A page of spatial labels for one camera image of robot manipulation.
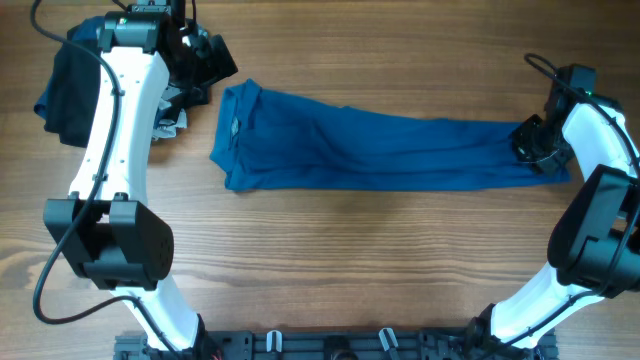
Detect blue polo shirt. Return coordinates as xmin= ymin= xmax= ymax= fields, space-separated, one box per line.
xmin=210 ymin=80 xmax=570 ymax=192

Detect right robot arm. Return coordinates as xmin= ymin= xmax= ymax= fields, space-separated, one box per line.
xmin=461 ymin=53 xmax=639 ymax=359

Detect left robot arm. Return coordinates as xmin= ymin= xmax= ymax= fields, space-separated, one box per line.
xmin=44 ymin=1 xmax=237 ymax=359

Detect navy blue folded garment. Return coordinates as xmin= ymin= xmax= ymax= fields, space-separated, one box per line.
xmin=34 ymin=16 xmax=104 ymax=119

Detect right black cable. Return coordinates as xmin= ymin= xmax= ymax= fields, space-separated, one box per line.
xmin=522 ymin=52 xmax=640 ymax=351

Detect black cable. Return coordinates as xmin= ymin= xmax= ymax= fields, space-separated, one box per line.
xmin=29 ymin=0 xmax=201 ymax=360
xmin=522 ymin=52 xmax=640 ymax=351

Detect left black cable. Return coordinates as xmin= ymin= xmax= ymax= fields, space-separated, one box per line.
xmin=29 ymin=0 xmax=201 ymax=360

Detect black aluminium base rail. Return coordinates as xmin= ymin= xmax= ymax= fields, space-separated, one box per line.
xmin=113 ymin=328 xmax=559 ymax=360

